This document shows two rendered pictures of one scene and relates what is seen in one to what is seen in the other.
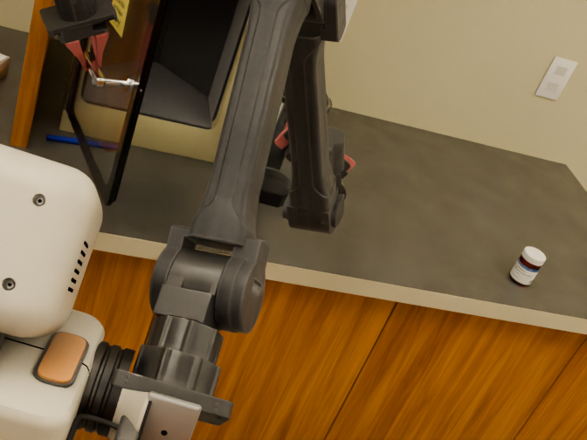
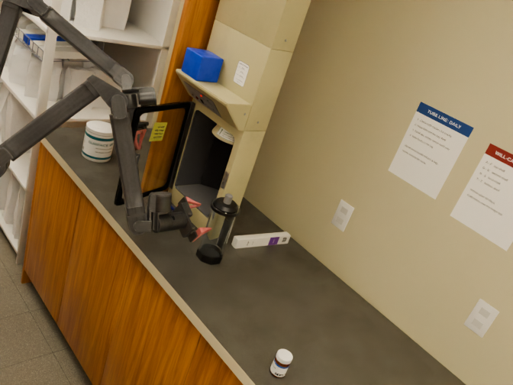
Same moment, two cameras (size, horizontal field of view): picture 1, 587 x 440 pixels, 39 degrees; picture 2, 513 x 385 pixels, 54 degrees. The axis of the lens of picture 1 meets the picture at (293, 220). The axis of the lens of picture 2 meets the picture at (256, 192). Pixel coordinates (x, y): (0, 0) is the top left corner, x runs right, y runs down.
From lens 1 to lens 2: 1.55 m
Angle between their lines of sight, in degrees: 53
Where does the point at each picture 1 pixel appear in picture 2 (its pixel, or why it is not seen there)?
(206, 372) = not seen: outside the picture
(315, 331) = (172, 328)
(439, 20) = (399, 238)
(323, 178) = (127, 196)
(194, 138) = (202, 220)
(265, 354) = (155, 329)
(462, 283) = (233, 341)
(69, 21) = not seen: hidden behind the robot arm
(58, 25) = not seen: hidden behind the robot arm
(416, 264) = (224, 318)
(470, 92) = (417, 300)
